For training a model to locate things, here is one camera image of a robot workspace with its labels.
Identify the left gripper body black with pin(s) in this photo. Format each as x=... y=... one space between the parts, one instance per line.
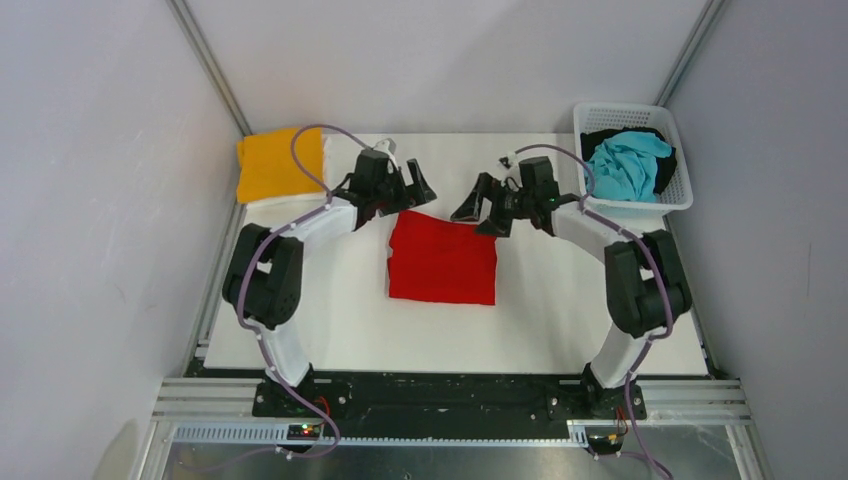
x=390 y=195

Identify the aluminium frame rail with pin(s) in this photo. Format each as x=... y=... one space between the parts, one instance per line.
x=219 y=410

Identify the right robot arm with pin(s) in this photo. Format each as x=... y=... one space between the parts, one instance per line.
x=646 y=289

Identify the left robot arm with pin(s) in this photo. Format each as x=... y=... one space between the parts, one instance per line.
x=264 y=279

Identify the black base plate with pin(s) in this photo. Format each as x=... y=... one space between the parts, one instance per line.
x=444 y=406

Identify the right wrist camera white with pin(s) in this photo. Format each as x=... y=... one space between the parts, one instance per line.
x=511 y=174

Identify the light blue t-shirt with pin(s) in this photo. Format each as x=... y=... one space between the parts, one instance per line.
x=626 y=166

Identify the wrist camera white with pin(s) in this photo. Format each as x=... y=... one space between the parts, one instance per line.
x=388 y=147
x=511 y=174

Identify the right controller board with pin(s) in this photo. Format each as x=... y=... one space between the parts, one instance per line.
x=605 y=445

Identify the left controller board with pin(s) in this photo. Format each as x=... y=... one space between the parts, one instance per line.
x=304 y=432

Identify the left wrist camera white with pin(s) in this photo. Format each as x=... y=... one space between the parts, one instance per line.
x=388 y=147

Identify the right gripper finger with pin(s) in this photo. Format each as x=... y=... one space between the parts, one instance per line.
x=494 y=226
x=470 y=209

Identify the red t-shirt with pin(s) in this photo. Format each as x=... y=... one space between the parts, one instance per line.
x=438 y=261

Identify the folded white t-shirt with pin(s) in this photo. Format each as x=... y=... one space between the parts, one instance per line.
x=291 y=199

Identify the controller board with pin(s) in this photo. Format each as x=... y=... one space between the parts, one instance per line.
x=605 y=445
x=304 y=432

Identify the black t-shirt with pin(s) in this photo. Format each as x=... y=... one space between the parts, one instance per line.
x=666 y=169

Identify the folded orange t-shirt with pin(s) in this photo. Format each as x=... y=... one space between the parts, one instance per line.
x=272 y=166

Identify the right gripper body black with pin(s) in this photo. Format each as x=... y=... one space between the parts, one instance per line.
x=517 y=204

